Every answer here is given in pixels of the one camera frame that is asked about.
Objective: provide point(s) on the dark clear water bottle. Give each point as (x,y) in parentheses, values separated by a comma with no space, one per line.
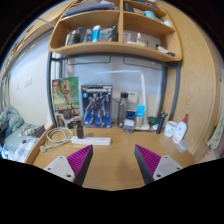
(123,105)

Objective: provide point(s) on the clear plastic cup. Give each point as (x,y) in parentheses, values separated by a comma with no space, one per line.
(182,146)

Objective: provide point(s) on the white mug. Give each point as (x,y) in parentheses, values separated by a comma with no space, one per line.
(170,128)

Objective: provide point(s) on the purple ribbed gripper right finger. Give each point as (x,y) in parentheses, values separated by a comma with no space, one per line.
(152,166)

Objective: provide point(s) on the wooden wall shelf unit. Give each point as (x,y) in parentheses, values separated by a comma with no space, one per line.
(120,21)

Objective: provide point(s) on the black electric shaver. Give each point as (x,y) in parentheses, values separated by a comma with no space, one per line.
(161,122)

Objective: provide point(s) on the black charger plug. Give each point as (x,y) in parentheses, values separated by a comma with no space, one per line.
(80,132)

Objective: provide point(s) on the blue robot model box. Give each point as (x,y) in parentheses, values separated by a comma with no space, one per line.
(96,102)

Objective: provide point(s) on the white bottle red cap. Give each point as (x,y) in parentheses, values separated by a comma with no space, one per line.
(180,130)

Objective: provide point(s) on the white power strip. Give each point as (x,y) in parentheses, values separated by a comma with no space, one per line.
(98,141)

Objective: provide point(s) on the light blue carton box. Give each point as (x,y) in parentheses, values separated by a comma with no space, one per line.
(140,112)

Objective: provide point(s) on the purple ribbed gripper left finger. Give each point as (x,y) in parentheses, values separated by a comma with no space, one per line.
(73,167)

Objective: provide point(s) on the green Groot toy box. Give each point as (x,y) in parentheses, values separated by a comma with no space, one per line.
(66,102)

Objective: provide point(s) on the blue white canister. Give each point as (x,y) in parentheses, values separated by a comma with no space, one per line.
(96,33)

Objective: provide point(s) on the white desk lamp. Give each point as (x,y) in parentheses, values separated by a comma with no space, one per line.
(145,127)

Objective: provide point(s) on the small blue product box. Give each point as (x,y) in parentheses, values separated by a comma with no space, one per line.
(129,121)

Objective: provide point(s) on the bed with blue bedding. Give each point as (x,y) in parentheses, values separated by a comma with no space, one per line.
(18,138)

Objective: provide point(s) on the green bowl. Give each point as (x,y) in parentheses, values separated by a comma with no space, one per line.
(153,120)

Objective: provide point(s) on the clear perfume bottle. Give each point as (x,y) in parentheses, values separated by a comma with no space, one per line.
(141,41)

